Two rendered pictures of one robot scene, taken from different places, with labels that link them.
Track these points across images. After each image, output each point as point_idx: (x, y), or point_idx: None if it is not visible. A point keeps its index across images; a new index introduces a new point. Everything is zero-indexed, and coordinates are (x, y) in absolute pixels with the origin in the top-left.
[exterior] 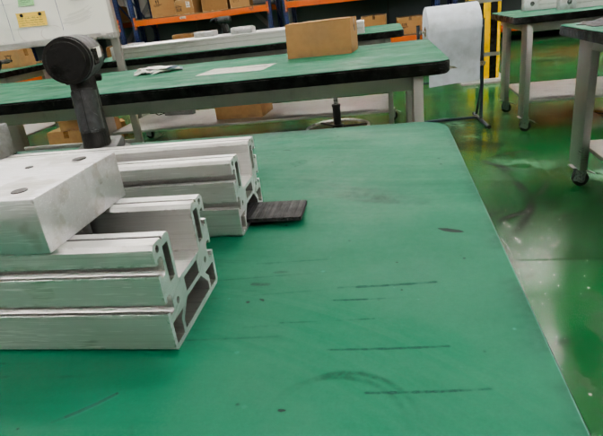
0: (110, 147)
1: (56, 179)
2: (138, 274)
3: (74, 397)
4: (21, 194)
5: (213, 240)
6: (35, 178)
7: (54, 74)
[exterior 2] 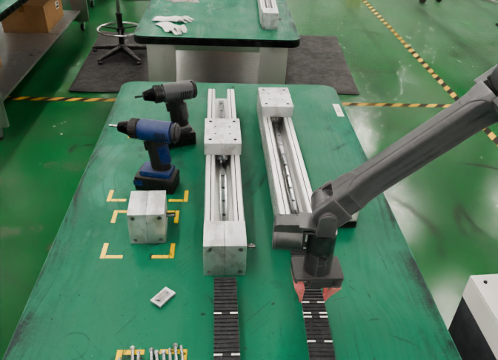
0: (208, 110)
1: (277, 88)
2: None
3: (295, 115)
4: (285, 89)
5: (236, 112)
6: (276, 90)
7: (196, 95)
